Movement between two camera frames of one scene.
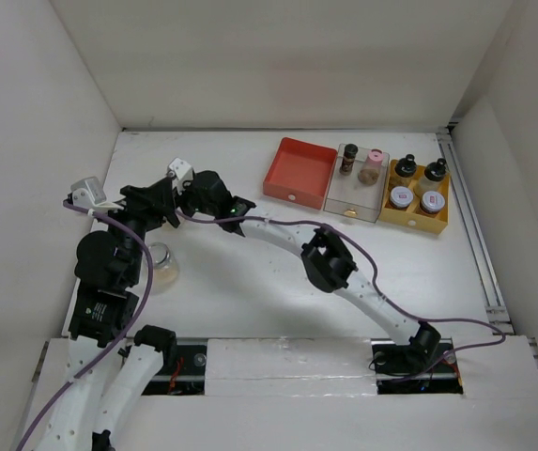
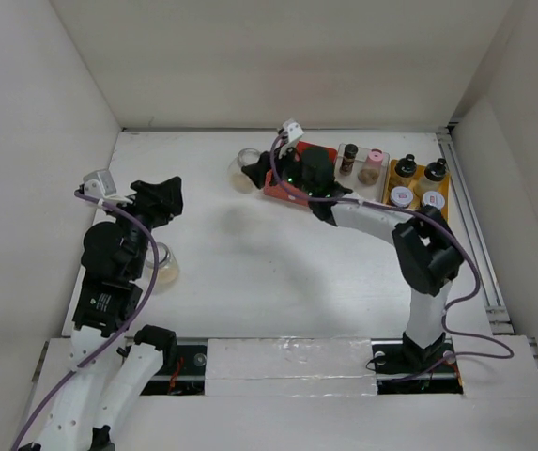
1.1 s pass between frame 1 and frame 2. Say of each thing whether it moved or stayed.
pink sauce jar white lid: stayed
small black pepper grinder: stayed
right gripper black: moved
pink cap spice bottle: stayed
